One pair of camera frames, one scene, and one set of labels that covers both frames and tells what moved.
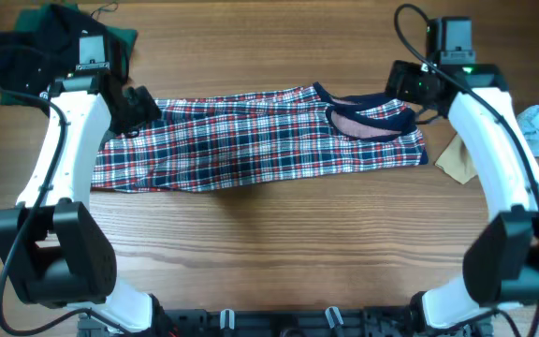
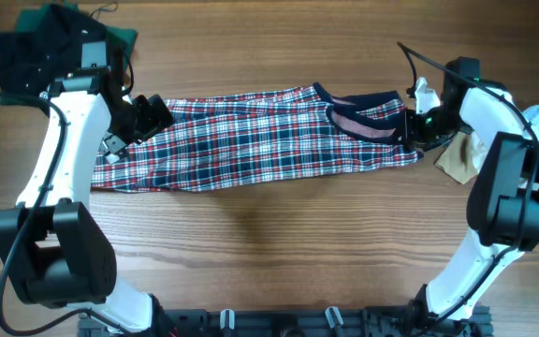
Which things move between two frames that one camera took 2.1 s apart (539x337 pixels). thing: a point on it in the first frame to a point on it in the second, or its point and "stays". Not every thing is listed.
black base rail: (287, 322) stays
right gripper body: (399, 81) to (415, 129)
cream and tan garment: (456, 162) stays
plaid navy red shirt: (302, 133) stays
